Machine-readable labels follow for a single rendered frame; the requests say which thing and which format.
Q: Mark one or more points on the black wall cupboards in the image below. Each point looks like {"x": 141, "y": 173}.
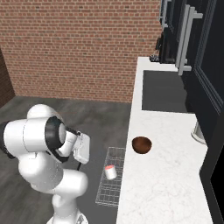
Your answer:
{"x": 210, "y": 73}

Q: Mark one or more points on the white cup with red top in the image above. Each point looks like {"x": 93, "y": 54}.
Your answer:
{"x": 110, "y": 172}

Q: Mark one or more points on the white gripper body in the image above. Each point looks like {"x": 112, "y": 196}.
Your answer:
{"x": 82, "y": 147}

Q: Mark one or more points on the brown bowl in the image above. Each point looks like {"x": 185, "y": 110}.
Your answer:
{"x": 142, "y": 144}

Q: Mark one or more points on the small black appliance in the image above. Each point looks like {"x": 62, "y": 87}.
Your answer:
{"x": 154, "y": 58}

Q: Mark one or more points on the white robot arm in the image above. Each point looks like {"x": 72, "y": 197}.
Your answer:
{"x": 35, "y": 137}

